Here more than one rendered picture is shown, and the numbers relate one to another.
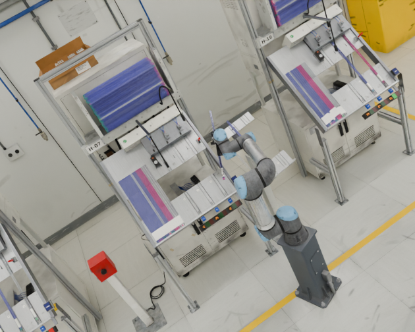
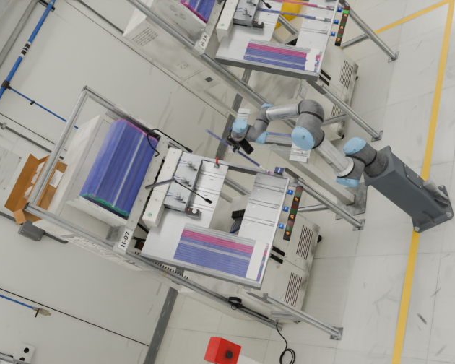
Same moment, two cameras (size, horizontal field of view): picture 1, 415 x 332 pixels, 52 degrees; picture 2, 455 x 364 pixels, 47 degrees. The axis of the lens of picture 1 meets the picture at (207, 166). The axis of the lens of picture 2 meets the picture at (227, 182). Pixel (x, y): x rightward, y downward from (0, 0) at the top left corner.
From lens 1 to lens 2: 0.84 m
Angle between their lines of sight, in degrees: 15
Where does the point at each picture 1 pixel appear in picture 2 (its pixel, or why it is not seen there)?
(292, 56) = (236, 41)
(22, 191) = not seen: outside the picture
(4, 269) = not seen: outside the picture
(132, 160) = (170, 228)
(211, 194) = (269, 201)
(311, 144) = not seen: hidden behind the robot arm
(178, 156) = (209, 192)
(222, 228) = (298, 242)
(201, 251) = (297, 281)
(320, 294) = (439, 207)
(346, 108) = (317, 48)
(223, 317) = (373, 312)
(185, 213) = (261, 235)
